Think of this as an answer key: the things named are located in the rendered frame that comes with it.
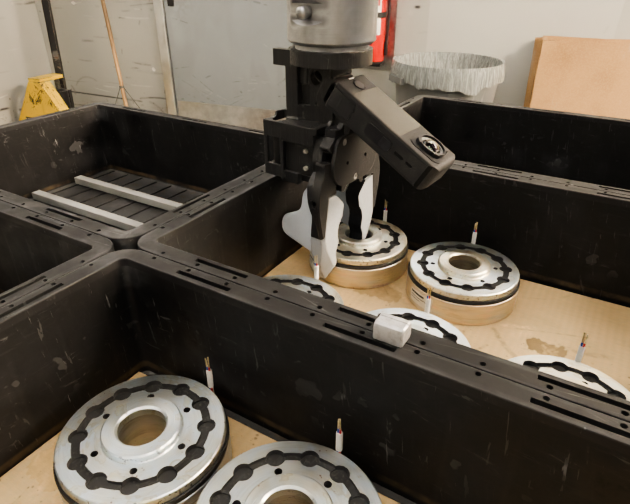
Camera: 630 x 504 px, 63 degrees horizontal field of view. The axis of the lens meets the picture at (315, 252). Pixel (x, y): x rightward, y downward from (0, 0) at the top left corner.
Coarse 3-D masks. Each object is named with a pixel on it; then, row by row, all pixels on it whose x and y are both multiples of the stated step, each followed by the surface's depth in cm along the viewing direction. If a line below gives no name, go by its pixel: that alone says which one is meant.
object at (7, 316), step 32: (128, 256) 37; (64, 288) 33; (192, 288) 34; (224, 288) 34; (0, 320) 30; (288, 320) 30; (320, 320) 30; (384, 352) 28; (416, 352) 28; (448, 384) 26; (480, 384) 26; (512, 384) 26; (544, 416) 24; (576, 416) 24; (608, 416) 24
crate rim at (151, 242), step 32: (384, 160) 56; (576, 192) 48; (608, 192) 47; (192, 224) 42; (160, 256) 37; (192, 256) 37; (256, 288) 33; (288, 288) 33; (352, 320) 30; (448, 352) 28; (480, 352) 28; (544, 384) 26; (576, 384) 26
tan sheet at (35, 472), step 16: (240, 432) 36; (256, 432) 36; (48, 448) 34; (240, 448) 34; (32, 464) 33; (48, 464) 33; (0, 480) 32; (16, 480) 32; (32, 480) 32; (48, 480) 32; (0, 496) 31; (16, 496) 31; (32, 496) 31; (48, 496) 31; (384, 496) 31
